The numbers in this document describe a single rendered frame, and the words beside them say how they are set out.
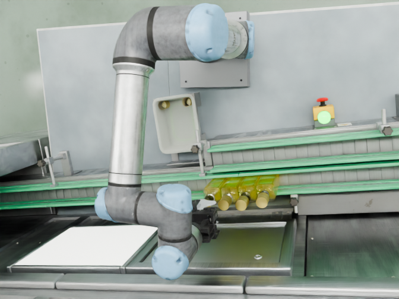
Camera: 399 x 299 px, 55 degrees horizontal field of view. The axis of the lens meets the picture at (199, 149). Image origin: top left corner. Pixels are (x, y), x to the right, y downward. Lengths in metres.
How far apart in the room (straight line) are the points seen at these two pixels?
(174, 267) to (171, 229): 0.08
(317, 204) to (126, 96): 0.83
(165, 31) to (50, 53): 1.07
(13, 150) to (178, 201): 1.13
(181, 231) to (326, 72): 0.88
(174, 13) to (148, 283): 0.68
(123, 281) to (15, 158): 0.90
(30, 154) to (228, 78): 0.97
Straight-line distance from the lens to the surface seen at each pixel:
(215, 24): 0.83
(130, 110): 0.85
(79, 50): 1.76
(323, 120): 1.38
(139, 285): 1.08
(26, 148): 1.87
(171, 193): 0.79
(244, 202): 1.11
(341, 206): 1.42
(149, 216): 0.82
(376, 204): 1.43
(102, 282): 1.14
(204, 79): 1.47
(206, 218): 1.01
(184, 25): 0.81
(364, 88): 1.48
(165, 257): 0.82
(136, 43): 0.85
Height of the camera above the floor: 2.22
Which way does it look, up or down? 70 degrees down
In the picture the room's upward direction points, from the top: 126 degrees counter-clockwise
